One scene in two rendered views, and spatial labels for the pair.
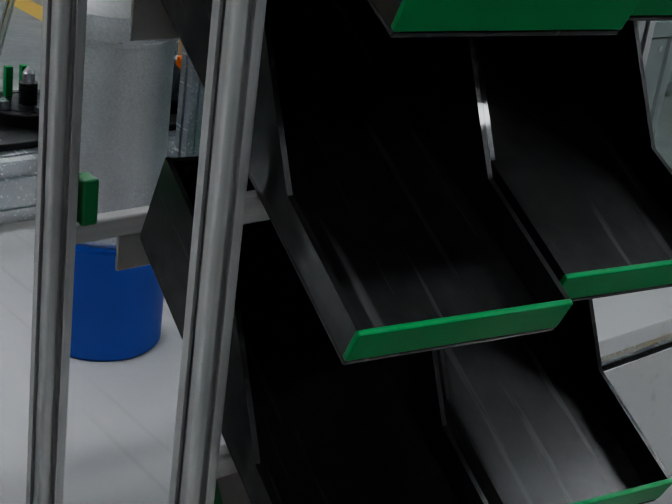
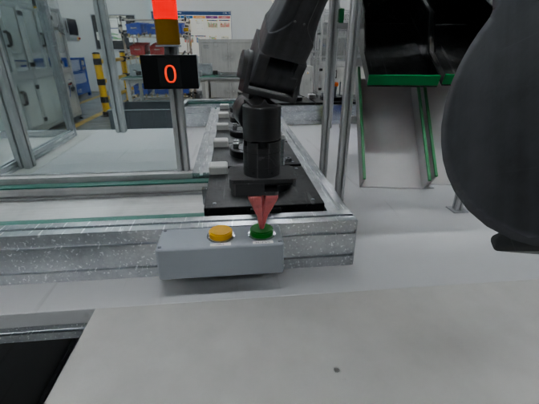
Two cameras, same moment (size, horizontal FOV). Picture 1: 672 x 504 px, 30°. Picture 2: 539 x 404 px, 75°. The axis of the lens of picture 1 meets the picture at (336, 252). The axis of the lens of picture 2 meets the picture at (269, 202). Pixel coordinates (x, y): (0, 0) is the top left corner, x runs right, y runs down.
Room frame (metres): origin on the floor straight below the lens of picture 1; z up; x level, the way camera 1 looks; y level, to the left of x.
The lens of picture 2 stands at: (-0.14, -0.29, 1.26)
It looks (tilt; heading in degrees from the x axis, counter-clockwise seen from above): 24 degrees down; 37
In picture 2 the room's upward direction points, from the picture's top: straight up
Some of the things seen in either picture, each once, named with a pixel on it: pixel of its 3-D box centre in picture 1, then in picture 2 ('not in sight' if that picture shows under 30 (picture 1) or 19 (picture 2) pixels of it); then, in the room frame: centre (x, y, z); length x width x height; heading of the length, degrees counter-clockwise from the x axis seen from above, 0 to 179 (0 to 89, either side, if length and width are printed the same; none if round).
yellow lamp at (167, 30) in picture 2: not in sight; (167, 32); (0.40, 0.40, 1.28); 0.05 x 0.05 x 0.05
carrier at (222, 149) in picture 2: not in sight; (253, 138); (0.63, 0.36, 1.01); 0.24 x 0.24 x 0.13; 43
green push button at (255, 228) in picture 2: not in sight; (261, 232); (0.28, 0.05, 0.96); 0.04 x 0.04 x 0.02
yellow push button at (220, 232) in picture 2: not in sight; (220, 235); (0.23, 0.10, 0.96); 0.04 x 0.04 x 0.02
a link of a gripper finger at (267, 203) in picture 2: not in sight; (254, 202); (0.26, 0.05, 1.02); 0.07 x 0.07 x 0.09; 43
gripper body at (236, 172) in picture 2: not in sight; (261, 160); (0.27, 0.04, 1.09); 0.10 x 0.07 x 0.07; 133
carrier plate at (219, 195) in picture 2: not in sight; (260, 187); (0.44, 0.18, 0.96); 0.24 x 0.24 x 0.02; 43
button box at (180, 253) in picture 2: not in sight; (221, 250); (0.23, 0.10, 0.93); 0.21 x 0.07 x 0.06; 133
